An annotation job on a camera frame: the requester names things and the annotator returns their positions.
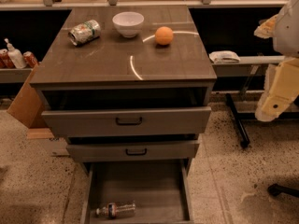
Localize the black chair base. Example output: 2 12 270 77
267 184 299 198

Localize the bottom grey drawer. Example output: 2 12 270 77
80 160 194 224

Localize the grey drawer cabinet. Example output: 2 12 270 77
29 5 218 173

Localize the black table leg frame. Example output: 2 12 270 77
225 93 299 148

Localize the folded white cloth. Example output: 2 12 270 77
209 50 240 63

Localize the grey drawer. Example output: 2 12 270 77
80 160 194 224
42 106 211 137
66 140 199 162

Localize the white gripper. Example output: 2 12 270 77
254 15 299 122

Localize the crushed green soda can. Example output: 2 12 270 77
68 20 101 46

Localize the clear plastic water bottle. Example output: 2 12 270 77
95 202 135 219

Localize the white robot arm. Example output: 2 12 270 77
254 0 299 122

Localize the orange fruit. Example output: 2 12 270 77
155 26 174 46

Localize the brown cardboard box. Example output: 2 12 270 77
7 67 47 129

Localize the white pump bottle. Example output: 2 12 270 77
5 38 26 69

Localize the white ceramic bowl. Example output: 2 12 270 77
112 11 144 38

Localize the red soda can at edge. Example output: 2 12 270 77
0 49 14 68

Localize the top grey drawer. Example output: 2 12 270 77
42 106 211 137

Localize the middle grey drawer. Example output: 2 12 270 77
66 140 199 162

